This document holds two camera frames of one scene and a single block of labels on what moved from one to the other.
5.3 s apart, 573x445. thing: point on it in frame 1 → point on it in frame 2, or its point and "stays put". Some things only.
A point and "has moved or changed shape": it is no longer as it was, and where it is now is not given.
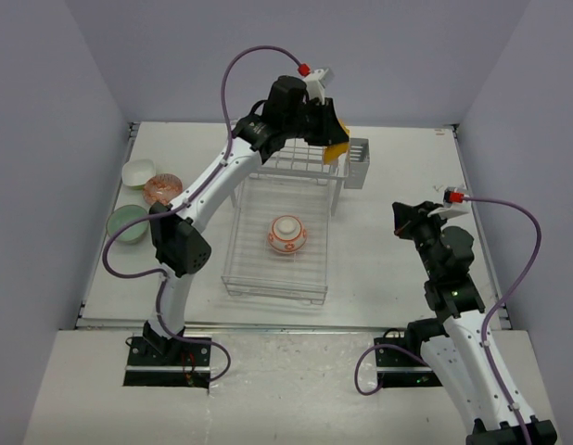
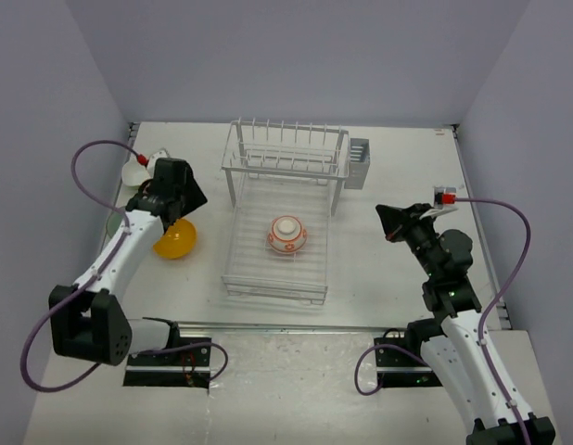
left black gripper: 329,132 → 196,197
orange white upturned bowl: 286,235 stays put
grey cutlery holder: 359,161 stays put
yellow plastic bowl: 333,152 has moved or changed shape
